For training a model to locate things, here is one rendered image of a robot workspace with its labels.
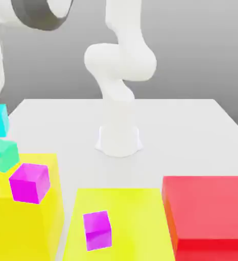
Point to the small magenta cube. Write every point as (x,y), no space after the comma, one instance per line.
(29,183)
(97,230)

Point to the small green cube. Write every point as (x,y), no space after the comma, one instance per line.
(3,156)

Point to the tall large yellow box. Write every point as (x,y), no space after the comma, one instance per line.
(18,228)

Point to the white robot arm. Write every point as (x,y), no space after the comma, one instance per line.
(119,61)

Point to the large red box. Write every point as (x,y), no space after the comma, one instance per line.
(208,208)

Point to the flat large yellow box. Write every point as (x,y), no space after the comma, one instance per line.
(135,220)

